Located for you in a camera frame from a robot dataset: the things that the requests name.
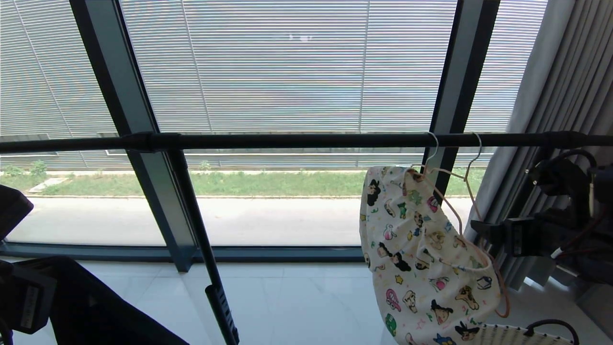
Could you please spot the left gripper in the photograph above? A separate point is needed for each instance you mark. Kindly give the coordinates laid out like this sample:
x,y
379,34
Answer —
x,y
28,299

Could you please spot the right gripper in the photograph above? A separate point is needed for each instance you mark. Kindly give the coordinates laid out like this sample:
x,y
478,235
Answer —
x,y
531,237

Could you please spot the black garment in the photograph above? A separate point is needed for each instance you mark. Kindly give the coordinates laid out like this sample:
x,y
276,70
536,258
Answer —
x,y
96,311

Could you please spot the cream printed garment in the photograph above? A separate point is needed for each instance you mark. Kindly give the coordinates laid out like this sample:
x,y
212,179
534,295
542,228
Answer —
x,y
421,268

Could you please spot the pink clothes hanger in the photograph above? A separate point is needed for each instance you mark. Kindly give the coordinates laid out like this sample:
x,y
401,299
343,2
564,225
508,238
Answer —
x,y
479,143
433,143

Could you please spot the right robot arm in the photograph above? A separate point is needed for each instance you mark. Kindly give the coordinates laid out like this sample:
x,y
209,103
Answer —
x,y
594,258

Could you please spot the white laundry basket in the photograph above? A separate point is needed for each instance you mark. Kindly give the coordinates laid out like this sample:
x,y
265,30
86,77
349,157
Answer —
x,y
503,335

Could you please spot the black clothes rack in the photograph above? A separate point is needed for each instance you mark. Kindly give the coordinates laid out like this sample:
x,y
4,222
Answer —
x,y
287,141

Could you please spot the beige curtain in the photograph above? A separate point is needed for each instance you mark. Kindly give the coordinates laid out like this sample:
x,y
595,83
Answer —
x,y
565,72

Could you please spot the window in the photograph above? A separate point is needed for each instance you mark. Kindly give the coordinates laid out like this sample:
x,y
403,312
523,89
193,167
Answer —
x,y
287,72

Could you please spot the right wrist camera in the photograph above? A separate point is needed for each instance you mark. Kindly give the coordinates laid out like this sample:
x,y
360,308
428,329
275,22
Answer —
x,y
560,179

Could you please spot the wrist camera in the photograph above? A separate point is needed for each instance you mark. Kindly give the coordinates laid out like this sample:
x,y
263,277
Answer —
x,y
560,179
12,208

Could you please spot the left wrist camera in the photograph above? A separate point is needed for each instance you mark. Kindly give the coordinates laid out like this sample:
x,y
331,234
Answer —
x,y
12,208

